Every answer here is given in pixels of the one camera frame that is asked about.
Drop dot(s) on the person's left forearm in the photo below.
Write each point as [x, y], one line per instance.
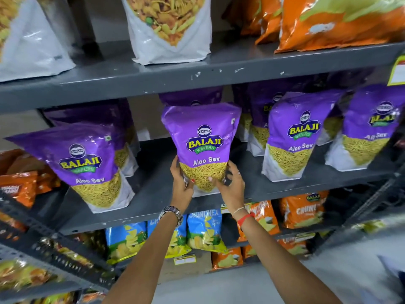
[145, 265]

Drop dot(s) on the large orange snack bag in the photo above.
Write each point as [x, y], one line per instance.
[338, 25]
[253, 18]

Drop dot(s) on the yellow snack packet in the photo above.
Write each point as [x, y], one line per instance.
[370, 226]

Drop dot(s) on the person's right forearm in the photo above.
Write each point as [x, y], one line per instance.
[284, 269]

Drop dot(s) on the person's right thumb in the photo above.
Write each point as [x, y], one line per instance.
[216, 182]

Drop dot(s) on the person's left thumb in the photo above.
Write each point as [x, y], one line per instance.
[189, 184]

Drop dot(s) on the grey metal shelf rack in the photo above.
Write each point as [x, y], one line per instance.
[152, 75]

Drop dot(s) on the white snack bag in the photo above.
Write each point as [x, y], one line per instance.
[28, 44]
[171, 34]

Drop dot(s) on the orange chips packet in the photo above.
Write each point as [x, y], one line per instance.
[227, 258]
[302, 210]
[248, 251]
[264, 218]
[296, 245]

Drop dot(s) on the person's left hand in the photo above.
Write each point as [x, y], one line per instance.
[180, 194]

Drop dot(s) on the brown cardboard box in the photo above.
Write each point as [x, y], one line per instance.
[189, 265]

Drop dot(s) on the silver wristwatch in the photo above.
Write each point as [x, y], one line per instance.
[172, 212]

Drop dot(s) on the perforated grey side rack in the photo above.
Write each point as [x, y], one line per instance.
[47, 253]

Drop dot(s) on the purple snack packet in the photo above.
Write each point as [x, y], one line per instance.
[202, 139]

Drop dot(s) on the blue chips packet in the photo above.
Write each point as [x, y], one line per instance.
[205, 231]
[125, 242]
[177, 242]

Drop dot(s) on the person's right hand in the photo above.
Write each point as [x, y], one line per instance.
[233, 193]

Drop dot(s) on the dark orange snack packet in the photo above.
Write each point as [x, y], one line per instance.
[34, 169]
[20, 188]

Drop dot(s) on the row of purple packets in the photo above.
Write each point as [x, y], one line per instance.
[294, 132]

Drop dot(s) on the yellow shelf price tag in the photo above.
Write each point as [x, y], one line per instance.
[398, 71]

